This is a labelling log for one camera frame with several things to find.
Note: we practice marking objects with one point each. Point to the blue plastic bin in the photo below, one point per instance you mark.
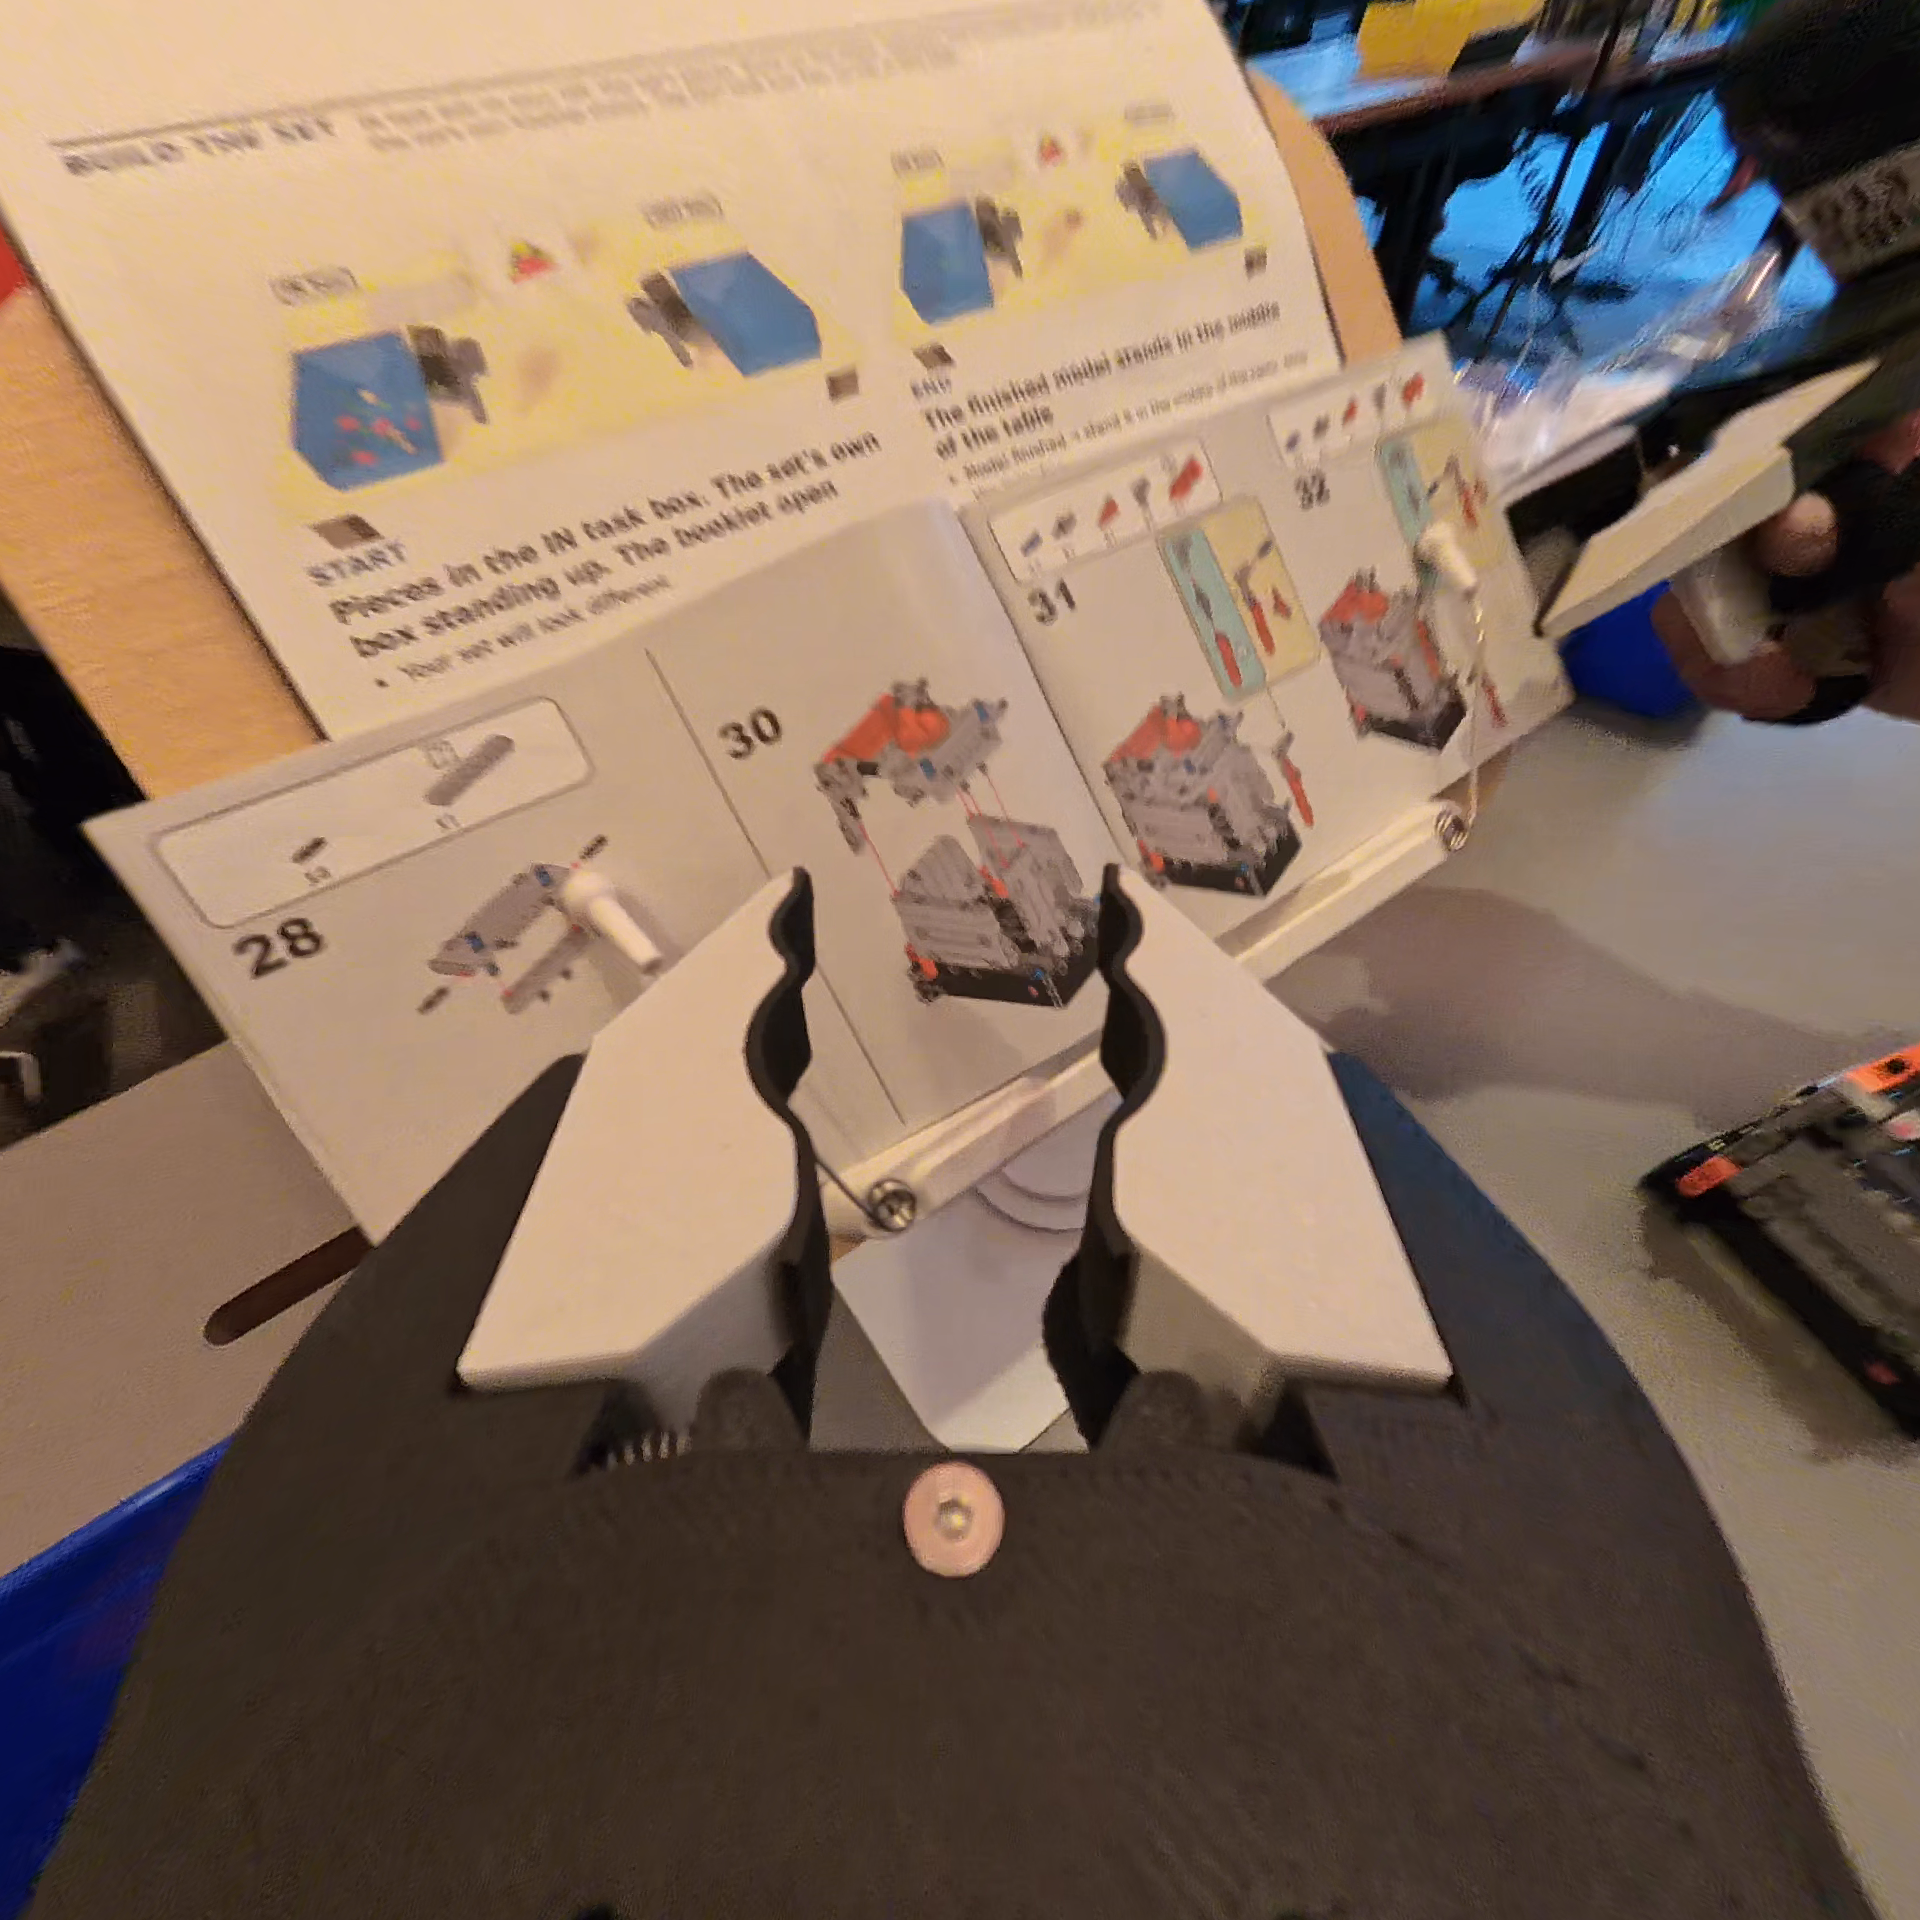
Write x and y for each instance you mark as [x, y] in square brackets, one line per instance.
[1628, 661]
[75, 1621]

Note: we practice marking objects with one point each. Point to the white instruction manual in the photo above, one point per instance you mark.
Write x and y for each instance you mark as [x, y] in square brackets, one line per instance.
[376, 1049]

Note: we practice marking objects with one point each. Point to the wooden stand board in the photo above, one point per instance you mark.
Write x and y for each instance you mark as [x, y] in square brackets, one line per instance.
[136, 599]

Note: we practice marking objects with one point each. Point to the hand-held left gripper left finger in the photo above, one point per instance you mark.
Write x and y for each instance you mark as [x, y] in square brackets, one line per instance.
[644, 1201]

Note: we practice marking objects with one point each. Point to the person's right hand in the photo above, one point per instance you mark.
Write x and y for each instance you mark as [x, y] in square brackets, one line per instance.
[1792, 533]

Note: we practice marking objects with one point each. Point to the background office desks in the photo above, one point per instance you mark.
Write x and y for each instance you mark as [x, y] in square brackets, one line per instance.
[1500, 149]

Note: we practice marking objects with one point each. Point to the clear plastic bag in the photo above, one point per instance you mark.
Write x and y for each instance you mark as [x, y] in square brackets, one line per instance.
[1559, 388]

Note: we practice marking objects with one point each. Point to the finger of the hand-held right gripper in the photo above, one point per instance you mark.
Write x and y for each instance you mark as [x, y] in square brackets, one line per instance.
[1681, 517]

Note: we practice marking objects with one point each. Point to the partly built brick robot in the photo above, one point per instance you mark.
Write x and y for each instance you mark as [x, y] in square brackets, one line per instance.
[1815, 1213]

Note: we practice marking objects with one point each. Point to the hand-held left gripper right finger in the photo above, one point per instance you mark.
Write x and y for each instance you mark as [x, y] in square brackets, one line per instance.
[1276, 1201]

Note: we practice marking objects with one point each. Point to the large white instruction sheet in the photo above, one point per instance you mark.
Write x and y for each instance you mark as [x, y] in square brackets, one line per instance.
[599, 375]

